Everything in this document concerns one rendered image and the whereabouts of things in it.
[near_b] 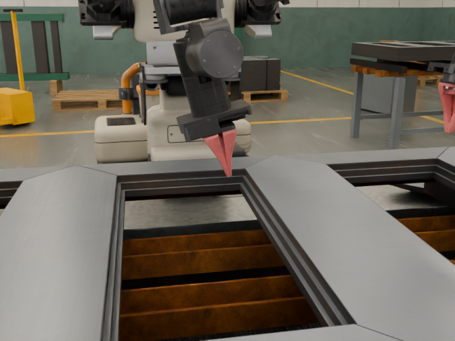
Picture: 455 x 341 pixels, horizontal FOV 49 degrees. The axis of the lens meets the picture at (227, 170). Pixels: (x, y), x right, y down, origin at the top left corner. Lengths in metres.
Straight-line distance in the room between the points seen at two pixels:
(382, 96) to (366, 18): 5.98
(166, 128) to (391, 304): 0.96
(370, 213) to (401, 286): 0.23
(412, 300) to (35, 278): 0.45
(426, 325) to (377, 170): 0.61
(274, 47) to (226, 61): 10.69
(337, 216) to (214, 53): 0.36
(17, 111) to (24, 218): 4.94
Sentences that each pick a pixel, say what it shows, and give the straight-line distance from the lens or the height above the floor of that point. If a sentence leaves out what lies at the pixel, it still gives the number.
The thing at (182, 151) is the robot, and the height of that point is 0.80.
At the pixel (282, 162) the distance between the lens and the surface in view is 1.11.
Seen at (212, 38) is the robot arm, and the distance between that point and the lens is 0.61.
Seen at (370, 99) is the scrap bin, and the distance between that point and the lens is 6.45.
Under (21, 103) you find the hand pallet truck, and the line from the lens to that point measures 5.79.
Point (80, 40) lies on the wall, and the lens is 10.68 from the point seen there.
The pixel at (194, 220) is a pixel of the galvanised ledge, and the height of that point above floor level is 0.68.
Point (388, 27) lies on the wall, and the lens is 12.45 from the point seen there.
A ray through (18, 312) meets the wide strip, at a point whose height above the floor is 0.86.
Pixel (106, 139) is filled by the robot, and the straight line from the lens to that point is 1.69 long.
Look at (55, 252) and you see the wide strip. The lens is 0.73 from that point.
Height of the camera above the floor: 1.17
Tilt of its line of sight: 17 degrees down
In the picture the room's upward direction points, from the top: straight up
